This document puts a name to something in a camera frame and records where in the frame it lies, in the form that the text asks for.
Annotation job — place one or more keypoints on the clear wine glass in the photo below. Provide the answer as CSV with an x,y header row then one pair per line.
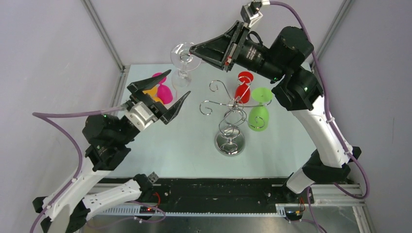
x,y
185,62

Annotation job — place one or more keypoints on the orange wine glass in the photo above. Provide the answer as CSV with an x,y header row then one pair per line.
x,y
153,94

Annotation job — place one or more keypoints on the right circuit board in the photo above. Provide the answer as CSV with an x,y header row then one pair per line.
x,y
293,216

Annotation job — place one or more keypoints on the green wine glass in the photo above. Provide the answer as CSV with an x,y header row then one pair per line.
x,y
259,116

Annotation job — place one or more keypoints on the red wine glass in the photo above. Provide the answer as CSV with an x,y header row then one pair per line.
x,y
243,92

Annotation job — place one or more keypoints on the right aluminium frame post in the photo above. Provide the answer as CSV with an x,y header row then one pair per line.
x,y
337,21

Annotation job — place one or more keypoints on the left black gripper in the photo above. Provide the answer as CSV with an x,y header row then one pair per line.
x,y
168,115

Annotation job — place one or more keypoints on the chrome wine glass rack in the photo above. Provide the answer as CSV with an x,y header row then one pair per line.
x,y
229,140

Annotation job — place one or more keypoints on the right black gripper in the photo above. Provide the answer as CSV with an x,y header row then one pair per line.
x,y
224,50

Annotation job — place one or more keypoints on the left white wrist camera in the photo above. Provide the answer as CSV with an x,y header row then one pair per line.
x,y
140,116

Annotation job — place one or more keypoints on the aluminium frame post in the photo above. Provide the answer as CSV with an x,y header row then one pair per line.
x,y
101,30
337,21

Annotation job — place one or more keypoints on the circuit board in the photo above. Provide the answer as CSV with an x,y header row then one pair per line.
x,y
293,216
147,210

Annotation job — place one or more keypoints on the left circuit board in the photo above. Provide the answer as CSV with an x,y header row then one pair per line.
x,y
147,210

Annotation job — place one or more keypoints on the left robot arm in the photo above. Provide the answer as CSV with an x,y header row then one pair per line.
x,y
108,133

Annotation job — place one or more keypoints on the left aluminium frame post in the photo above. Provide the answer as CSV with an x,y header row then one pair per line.
x,y
101,30

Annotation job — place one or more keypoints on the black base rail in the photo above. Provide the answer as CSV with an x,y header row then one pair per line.
x,y
222,195

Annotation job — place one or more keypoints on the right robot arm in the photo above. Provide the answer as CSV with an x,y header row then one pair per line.
x,y
296,89

